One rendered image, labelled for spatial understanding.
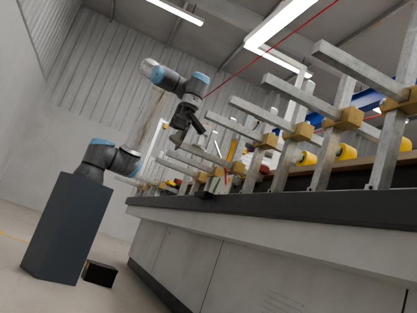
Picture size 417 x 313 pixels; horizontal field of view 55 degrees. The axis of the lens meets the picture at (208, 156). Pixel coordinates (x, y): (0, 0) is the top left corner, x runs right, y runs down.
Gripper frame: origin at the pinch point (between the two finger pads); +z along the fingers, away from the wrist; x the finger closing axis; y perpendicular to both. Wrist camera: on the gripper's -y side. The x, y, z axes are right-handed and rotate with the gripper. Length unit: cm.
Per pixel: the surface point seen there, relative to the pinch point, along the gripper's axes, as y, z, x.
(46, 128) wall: 146, -90, -813
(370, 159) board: -47, -7, 70
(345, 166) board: -46, -6, 58
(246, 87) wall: -269, -403, -795
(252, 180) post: -30.1, 4.3, 22.5
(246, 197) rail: -26.1, 13.6, 31.2
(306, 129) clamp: -29, -13, 55
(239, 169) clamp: -29.4, -1.8, 4.7
